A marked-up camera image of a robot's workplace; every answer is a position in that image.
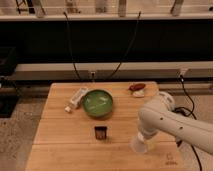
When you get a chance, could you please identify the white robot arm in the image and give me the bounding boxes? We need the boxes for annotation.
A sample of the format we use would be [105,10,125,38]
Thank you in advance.
[138,91,213,155]

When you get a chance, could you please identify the dark eraser block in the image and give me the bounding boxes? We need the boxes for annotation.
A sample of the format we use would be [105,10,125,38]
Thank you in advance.
[94,126,107,140]

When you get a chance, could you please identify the green bowl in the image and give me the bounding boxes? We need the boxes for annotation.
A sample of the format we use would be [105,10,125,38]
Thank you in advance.
[82,89,113,118]

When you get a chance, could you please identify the red chili pepper toy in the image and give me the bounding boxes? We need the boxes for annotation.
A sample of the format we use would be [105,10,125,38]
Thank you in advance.
[129,83,146,91]

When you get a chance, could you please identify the white tube with cap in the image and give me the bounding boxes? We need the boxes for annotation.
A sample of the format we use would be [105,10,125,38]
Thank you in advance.
[65,87,89,113]

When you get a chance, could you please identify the white garlic toy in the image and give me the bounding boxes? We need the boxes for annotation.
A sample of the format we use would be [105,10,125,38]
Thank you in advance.
[132,90,145,98]

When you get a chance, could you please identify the dark box at left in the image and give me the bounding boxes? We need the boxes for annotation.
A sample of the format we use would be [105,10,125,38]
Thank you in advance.
[0,46,19,118]

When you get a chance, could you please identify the wall power outlet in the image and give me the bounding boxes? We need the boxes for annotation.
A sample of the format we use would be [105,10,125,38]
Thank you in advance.
[89,71,96,82]

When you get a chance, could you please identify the right wall outlet with plug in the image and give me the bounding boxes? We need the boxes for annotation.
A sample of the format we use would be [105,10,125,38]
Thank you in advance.
[178,68,188,78]

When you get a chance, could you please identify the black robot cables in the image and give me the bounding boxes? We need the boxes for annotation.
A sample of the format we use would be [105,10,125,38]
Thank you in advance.
[173,75,203,171]

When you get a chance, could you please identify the black cable right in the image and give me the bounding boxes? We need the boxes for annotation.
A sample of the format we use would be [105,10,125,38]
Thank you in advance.
[107,10,142,80]

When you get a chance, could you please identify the black cable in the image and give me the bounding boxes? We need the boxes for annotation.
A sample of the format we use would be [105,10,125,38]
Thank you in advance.
[63,11,82,81]
[107,10,142,80]

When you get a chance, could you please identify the black cable left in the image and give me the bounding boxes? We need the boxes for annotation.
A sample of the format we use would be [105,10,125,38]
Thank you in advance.
[63,11,82,81]

